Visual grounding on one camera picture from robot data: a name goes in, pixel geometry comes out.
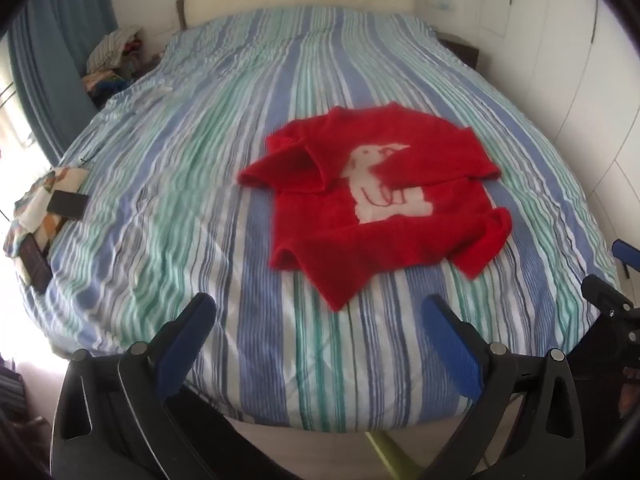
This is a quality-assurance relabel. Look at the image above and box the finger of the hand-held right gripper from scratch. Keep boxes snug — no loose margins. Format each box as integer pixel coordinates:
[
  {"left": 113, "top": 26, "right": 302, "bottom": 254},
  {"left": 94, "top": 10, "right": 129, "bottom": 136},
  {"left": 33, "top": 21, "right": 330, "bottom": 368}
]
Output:
[
  {"left": 611, "top": 239, "right": 640, "bottom": 281},
  {"left": 581, "top": 274, "right": 640, "bottom": 347}
]

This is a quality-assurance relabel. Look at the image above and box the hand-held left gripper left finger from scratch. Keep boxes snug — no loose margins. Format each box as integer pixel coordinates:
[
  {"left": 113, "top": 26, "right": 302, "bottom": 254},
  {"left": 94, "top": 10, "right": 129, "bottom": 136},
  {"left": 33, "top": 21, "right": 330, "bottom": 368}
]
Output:
[{"left": 50, "top": 292, "right": 217, "bottom": 480}]

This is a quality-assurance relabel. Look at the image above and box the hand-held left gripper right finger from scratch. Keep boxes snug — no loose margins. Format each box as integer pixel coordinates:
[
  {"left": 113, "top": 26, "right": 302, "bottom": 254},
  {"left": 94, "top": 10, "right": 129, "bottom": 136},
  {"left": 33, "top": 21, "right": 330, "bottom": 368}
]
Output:
[{"left": 420, "top": 295, "right": 584, "bottom": 480}]

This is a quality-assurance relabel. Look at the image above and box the red knitted sweater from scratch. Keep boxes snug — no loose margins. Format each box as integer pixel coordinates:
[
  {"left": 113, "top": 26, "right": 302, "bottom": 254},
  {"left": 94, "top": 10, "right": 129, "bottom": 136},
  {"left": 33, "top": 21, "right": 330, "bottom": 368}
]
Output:
[{"left": 237, "top": 101, "right": 513, "bottom": 311}]

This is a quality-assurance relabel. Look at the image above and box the pile of mixed clothes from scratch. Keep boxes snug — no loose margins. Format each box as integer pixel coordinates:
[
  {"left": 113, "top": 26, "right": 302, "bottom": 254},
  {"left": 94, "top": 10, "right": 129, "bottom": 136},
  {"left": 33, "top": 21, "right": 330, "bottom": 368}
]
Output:
[{"left": 81, "top": 26, "right": 147, "bottom": 107}]

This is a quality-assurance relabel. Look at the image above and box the green object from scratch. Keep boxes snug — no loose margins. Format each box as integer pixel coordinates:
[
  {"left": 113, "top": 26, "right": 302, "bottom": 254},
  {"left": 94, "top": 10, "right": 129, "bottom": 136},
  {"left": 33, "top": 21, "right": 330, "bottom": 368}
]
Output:
[{"left": 364, "top": 430, "right": 418, "bottom": 480}]

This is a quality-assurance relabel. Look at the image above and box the striped blue green bed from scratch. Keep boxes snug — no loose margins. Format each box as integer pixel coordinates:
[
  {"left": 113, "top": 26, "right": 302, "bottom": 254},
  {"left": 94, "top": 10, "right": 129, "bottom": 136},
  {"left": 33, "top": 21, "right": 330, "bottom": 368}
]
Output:
[{"left": 42, "top": 5, "right": 621, "bottom": 433}]

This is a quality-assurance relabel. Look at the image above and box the dark striped flat object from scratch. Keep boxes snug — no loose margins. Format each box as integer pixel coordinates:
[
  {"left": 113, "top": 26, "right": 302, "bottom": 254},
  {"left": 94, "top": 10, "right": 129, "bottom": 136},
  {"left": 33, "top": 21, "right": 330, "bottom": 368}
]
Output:
[{"left": 19, "top": 234, "right": 54, "bottom": 294}]

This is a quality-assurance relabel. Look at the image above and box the black flat rectangular object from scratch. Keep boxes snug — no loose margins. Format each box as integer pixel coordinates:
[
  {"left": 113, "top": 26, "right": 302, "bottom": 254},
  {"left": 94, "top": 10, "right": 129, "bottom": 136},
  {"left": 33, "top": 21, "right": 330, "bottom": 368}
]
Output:
[{"left": 49, "top": 191, "right": 89, "bottom": 222}]

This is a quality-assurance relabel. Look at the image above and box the white wardrobe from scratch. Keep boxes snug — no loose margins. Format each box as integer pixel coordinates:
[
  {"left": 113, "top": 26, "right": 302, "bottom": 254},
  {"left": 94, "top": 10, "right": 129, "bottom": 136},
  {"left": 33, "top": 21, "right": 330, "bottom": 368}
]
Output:
[{"left": 477, "top": 0, "right": 640, "bottom": 246}]

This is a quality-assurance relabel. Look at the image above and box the patchwork cloth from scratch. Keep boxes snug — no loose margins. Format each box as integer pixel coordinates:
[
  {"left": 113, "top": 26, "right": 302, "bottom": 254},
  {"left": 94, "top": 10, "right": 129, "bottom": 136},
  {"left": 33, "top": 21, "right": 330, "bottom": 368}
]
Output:
[{"left": 4, "top": 166, "right": 91, "bottom": 292}]

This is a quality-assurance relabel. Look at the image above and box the dark wooden nightstand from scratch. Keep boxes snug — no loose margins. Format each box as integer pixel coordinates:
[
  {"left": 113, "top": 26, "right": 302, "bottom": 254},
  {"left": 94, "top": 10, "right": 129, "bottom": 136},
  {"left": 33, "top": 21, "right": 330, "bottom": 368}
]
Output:
[{"left": 434, "top": 30, "right": 481, "bottom": 68}]

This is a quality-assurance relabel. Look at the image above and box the blue curtain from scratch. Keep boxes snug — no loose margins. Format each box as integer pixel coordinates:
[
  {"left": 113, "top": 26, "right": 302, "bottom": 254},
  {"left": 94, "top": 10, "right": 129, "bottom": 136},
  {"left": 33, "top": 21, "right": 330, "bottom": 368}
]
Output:
[{"left": 7, "top": 0, "right": 119, "bottom": 161}]

